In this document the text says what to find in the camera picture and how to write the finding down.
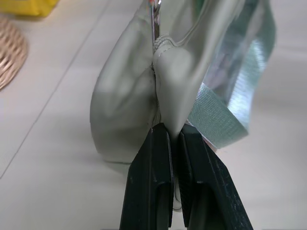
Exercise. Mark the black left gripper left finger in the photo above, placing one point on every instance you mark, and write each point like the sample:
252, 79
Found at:
146, 182

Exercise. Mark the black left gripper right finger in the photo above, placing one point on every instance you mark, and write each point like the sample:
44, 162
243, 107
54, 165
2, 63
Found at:
211, 187

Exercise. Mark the pale green pouch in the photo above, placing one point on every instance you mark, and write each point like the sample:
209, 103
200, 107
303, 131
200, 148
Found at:
124, 105

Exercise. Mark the yellow box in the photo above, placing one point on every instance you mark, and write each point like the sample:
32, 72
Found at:
33, 6

